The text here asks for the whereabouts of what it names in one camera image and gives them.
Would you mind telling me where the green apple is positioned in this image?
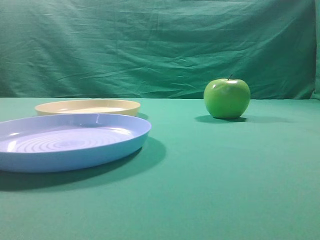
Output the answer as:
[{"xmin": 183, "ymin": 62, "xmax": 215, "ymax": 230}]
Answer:
[{"xmin": 203, "ymin": 76, "xmax": 251, "ymax": 120}]

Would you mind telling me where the green backdrop cloth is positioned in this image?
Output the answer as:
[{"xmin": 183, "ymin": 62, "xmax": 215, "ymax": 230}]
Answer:
[{"xmin": 0, "ymin": 0, "xmax": 320, "ymax": 99}]

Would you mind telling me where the green table cloth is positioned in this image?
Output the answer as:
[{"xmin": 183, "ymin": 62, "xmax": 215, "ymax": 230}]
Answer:
[{"xmin": 0, "ymin": 99, "xmax": 320, "ymax": 240}]

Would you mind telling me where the yellow plastic plate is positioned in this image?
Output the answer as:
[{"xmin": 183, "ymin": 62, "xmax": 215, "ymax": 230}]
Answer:
[{"xmin": 34, "ymin": 99, "xmax": 141, "ymax": 116}]

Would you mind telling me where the blue plastic plate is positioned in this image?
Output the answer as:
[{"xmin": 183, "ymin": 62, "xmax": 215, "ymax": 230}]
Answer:
[{"xmin": 0, "ymin": 113, "xmax": 152, "ymax": 173}]

